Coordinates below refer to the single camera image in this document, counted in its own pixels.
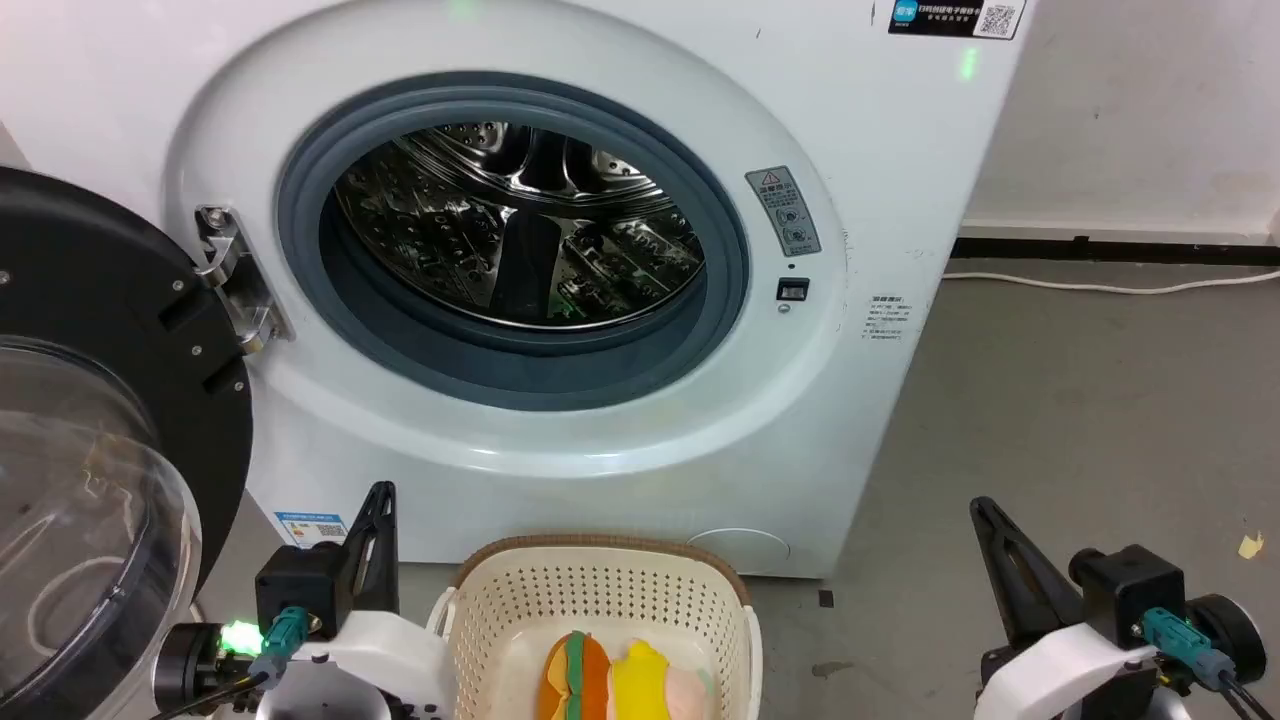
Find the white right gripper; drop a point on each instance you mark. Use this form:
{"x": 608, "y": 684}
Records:
{"x": 1065, "y": 665}

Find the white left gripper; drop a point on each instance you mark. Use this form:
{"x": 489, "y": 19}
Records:
{"x": 385, "y": 650}

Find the white front-load washing machine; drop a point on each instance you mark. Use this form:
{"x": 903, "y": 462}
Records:
{"x": 560, "y": 470}

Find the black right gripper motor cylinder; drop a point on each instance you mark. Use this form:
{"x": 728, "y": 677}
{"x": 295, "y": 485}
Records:
{"x": 1232, "y": 630}

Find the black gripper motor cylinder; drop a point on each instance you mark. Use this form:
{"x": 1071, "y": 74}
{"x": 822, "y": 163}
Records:
{"x": 185, "y": 668}
{"x": 1232, "y": 630}

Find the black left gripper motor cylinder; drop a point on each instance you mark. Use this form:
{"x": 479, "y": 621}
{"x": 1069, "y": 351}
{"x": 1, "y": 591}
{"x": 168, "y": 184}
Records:
{"x": 185, "y": 668}

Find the blue energy label sticker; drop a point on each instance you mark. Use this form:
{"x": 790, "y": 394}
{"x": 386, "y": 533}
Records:
{"x": 310, "y": 528}

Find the cream perforated laundry basket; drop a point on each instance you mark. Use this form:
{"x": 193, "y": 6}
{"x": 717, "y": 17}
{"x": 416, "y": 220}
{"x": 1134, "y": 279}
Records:
{"x": 520, "y": 600}

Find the grey rubber door gasket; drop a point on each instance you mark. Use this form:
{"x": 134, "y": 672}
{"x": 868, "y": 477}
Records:
{"x": 400, "y": 345}

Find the yellow paper scrap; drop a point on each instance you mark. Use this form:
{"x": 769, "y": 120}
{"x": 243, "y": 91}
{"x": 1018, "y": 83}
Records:
{"x": 1251, "y": 545}

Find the orange burger plush toy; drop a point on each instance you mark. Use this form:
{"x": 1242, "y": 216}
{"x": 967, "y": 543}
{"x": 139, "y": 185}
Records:
{"x": 575, "y": 680}

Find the round white filter cover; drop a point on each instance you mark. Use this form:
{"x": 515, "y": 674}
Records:
{"x": 740, "y": 548}

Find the steel washer door hinge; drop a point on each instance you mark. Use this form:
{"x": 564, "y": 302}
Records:
{"x": 232, "y": 275}

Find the black round washer door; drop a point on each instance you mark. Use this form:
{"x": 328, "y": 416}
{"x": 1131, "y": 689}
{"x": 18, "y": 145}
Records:
{"x": 110, "y": 330}

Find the stainless steel washer drum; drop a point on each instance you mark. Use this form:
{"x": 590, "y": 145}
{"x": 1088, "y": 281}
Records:
{"x": 520, "y": 230}

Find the black door latch slot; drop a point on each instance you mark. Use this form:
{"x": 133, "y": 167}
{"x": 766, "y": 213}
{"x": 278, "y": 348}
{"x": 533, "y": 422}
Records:
{"x": 792, "y": 290}

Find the grey warning sticker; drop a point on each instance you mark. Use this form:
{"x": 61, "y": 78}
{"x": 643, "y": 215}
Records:
{"x": 784, "y": 211}

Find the black QR code label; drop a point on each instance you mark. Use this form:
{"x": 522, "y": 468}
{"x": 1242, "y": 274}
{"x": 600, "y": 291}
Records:
{"x": 955, "y": 17}

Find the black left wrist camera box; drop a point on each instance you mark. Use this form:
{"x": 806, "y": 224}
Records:
{"x": 300, "y": 585}

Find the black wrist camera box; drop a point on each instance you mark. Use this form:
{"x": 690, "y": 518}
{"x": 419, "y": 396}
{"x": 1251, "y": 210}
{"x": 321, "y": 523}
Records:
{"x": 1130, "y": 590}
{"x": 300, "y": 585}

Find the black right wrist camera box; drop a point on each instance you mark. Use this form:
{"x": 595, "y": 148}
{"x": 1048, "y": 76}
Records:
{"x": 1130, "y": 590}

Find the black wall baseboard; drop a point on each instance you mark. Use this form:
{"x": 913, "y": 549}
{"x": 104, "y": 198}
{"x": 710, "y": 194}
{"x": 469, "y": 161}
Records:
{"x": 1110, "y": 250}

